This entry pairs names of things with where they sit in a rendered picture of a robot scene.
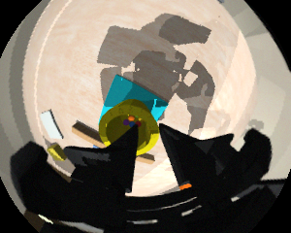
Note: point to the tan wooden bar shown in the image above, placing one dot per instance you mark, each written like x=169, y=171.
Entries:
x=94, y=138

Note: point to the white square sheet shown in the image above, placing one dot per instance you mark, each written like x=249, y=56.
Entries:
x=51, y=127

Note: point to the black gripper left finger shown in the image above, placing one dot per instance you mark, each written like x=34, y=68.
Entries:
x=117, y=158

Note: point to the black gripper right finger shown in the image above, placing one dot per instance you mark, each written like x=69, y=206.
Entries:
x=186, y=153

